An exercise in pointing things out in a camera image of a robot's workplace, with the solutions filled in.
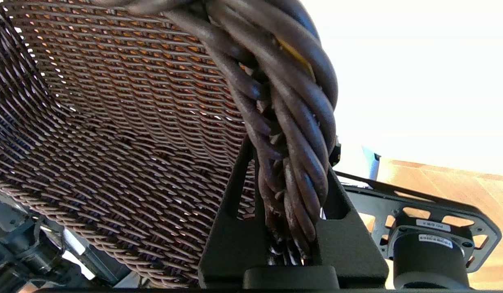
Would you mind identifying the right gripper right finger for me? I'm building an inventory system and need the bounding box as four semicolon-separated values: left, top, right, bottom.
310;167;389;287

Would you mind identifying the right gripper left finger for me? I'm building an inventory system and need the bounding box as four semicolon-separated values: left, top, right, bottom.
198;136;270;287

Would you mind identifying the dark brown wicker basket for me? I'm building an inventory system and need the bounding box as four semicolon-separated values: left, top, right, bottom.
0;0;339;287

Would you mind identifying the black cylindrical robot joint motor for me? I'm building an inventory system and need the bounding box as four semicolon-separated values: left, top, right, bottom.
392;226;472;290

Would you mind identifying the white table leg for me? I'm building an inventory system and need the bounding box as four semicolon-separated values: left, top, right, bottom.
362;146;381;180

